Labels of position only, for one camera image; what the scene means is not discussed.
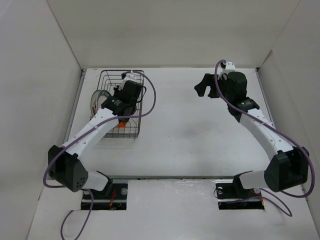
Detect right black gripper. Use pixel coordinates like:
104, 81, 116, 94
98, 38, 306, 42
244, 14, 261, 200
193, 73, 233, 103

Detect white plate teal rim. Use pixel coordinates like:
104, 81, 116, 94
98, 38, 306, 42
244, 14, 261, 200
96, 90, 112, 109

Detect orange plate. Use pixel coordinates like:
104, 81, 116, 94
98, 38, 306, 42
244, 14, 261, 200
117, 121, 128, 128

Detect white plate red characters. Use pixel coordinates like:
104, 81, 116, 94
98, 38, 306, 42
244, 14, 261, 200
90, 90, 100, 118

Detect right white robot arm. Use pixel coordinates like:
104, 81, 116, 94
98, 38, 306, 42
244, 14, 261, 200
194, 71, 309, 197

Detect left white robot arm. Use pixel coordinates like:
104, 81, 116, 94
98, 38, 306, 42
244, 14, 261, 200
44, 74, 146, 199

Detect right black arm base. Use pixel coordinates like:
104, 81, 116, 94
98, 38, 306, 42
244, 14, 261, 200
214, 180, 265, 210

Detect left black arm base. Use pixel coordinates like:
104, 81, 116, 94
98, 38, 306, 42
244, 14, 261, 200
91, 179, 128, 211

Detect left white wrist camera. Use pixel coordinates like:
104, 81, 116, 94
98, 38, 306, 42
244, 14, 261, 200
118, 71, 138, 91

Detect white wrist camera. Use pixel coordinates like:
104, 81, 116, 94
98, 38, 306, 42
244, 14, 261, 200
220, 61, 236, 75
118, 71, 138, 91

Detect grey wire dish rack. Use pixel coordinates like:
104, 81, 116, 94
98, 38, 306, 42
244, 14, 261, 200
96, 69, 147, 139

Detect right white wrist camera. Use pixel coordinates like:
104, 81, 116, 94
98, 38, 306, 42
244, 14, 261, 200
220, 61, 236, 75

